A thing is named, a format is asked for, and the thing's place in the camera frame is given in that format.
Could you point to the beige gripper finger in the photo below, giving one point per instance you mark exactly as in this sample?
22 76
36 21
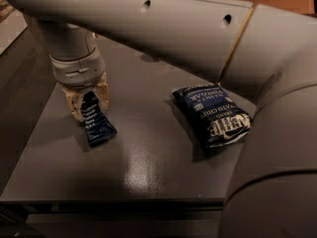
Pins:
101 92
74 99

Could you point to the dark side table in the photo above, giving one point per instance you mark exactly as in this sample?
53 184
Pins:
26 84

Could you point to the dark blue kettle chips bag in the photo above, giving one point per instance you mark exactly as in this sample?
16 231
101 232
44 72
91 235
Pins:
213 115

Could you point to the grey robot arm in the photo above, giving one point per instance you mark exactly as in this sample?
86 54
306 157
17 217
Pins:
153 180

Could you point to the dark blue rxbar wrapper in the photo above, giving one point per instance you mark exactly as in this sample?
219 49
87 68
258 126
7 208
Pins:
98 128

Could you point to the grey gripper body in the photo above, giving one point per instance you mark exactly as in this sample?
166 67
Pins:
78 71

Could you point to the white box at left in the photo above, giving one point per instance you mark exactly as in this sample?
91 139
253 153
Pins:
10 29

